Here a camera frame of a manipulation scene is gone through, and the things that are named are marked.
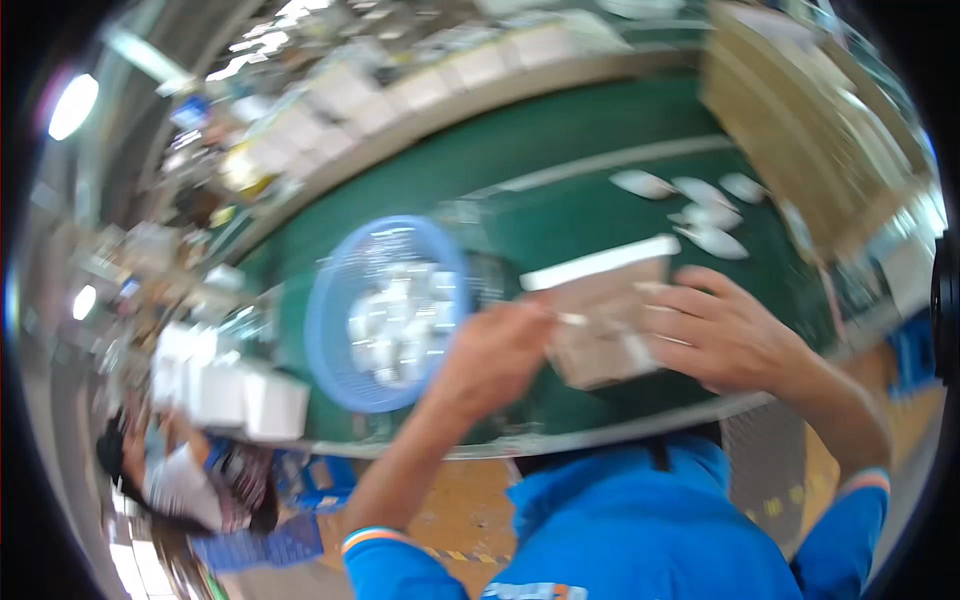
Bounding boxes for person's left hand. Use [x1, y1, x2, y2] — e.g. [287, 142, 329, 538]
[431, 296, 558, 423]

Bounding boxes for person's right hand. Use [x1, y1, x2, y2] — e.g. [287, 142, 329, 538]
[641, 266, 813, 399]

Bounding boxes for person's left fingers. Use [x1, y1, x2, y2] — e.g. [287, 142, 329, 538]
[510, 296, 558, 354]

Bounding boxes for person's right fingers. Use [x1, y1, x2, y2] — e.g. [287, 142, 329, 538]
[641, 266, 721, 369]

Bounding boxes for brown box with white edge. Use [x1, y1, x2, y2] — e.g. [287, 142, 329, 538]
[519, 234, 682, 393]

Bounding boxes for white plastic packet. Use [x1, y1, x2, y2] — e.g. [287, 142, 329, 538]
[718, 171, 771, 205]
[667, 202, 745, 232]
[671, 176, 740, 213]
[609, 168, 678, 201]
[673, 225, 751, 261]

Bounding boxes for pile of small white parts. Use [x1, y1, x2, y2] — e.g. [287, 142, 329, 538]
[346, 258, 460, 387]

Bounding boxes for green conveyor belt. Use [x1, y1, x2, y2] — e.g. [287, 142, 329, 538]
[225, 71, 841, 460]

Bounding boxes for person's body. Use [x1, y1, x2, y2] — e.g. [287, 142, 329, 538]
[341, 433, 894, 600]

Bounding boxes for blue round plastic basket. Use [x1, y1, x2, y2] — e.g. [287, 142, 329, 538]
[303, 215, 475, 415]

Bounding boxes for stack of brown cardboard sheets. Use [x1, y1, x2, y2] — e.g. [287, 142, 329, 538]
[699, 0, 935, 265]

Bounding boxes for long row of white boxes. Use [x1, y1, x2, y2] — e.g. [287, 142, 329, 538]
[243, 21, 582, 185]

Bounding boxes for group of white boxes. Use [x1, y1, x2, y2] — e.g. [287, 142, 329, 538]
[148, 321, 312, 444]

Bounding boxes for blue plastic crate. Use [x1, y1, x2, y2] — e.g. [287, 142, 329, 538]
[191, 513, 327, 575]

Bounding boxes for bright ceiling lamp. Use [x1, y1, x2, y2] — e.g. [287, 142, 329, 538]
[47, 72, 101, 143]

